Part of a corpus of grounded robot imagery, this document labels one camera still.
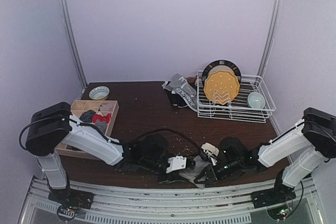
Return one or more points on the aluminium corner post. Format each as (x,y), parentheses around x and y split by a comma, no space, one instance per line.
(270,37)
(72,43)

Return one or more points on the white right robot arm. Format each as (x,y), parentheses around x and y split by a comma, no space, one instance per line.
(314,133)

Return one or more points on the yellow scalloped plate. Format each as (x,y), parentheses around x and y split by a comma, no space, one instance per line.
(221,87)

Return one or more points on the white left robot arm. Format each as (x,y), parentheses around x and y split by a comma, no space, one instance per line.
(56,125)

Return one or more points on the pale green glass bowl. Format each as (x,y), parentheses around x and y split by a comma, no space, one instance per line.
(256,100)

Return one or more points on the dark striped rolled underwear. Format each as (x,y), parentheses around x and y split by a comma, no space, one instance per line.
(87,116)

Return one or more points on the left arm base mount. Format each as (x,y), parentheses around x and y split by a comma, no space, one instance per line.
(72,201)

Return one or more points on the wooden compartment organizer box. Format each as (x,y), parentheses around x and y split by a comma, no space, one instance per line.
(78,108)

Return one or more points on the red rolled underwear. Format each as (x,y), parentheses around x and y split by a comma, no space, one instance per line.
(106,118)

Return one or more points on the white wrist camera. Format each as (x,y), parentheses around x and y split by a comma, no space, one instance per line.
(176,163)
(212,157)

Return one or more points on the right aluminium corner post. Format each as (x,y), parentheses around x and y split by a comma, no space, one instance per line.
(270,37)

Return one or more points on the left aluminium corner post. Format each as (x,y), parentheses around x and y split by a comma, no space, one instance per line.
(72,43)

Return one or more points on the black underwear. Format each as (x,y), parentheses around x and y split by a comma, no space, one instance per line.
(176,100)

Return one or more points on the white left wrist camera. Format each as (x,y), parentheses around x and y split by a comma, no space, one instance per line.
(176,163)

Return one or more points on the grey underwear white waistband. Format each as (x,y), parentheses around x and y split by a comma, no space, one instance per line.
(201,162)

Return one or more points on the pink beige rolled underwear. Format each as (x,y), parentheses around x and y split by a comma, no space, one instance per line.
(107,107)

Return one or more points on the white wire dish rack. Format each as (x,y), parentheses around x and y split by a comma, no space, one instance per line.
(238,109)

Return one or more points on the blue yellow patterned bowl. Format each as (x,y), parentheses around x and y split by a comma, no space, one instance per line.
(99,93)

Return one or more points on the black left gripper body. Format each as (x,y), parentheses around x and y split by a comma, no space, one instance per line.
(163,171)

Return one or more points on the black rimmed plate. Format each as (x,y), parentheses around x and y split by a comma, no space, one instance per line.
(223,65)

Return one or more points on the grey striped rolled underwear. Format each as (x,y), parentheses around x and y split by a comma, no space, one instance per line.
(102,126)

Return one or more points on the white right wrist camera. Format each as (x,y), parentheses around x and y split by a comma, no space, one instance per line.
(212,157)

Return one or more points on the brown cloth item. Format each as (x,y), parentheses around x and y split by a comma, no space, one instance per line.
(191,80)

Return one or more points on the aluminium rail front frame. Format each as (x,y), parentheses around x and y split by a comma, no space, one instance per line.
(230,204)

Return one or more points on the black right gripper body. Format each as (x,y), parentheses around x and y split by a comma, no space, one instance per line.
(210,170)

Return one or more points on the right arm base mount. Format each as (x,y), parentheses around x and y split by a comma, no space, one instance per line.
(276,199)

